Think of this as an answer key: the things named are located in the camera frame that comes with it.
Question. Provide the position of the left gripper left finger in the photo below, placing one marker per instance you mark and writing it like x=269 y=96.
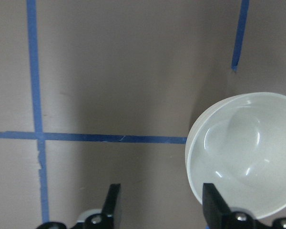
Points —
x=109 y=217

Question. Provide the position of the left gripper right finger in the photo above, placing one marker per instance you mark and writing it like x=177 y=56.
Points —
x=217 y=213

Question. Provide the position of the cream ceramic bowl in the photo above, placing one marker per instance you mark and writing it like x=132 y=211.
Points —
x=239 y=145

